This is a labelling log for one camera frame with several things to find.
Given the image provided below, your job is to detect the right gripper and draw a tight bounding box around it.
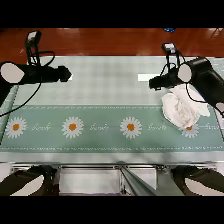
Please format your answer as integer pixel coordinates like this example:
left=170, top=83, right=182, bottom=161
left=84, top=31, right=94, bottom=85
left=148, top=73, right=181, bottom=91

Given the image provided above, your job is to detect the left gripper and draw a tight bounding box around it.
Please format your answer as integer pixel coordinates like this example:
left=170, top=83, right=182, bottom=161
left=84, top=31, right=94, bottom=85
left=55, top=65, right=73, bottom=84

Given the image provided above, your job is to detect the white garment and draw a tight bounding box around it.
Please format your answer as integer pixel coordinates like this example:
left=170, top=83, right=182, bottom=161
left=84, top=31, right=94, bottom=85
left=161, top=83, right=212, bottom=130

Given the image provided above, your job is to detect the black cable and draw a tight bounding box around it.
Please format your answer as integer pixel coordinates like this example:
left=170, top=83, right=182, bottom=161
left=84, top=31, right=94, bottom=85
left=184, top=82, right=210, bottom=105
left=0, top=50, right=57, bottom=118

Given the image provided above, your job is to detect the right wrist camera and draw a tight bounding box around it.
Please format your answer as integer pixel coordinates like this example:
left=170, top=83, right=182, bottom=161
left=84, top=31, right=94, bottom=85
left=161, top=41, right=182, bottom=76

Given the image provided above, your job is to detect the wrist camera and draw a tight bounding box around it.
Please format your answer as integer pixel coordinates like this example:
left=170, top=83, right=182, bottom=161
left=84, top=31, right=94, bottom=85
left=24, top=30, right=43, bottom=66
left=161, top=41, right=182, bottom=76

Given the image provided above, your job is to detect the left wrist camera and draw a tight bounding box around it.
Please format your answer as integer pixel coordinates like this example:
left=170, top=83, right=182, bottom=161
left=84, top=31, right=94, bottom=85
left=24, top=30, right=43, bottom=66

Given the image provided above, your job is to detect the silver frame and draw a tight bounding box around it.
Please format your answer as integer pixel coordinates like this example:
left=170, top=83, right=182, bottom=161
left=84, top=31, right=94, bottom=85
left=0, top=161, right=224, bottom=197

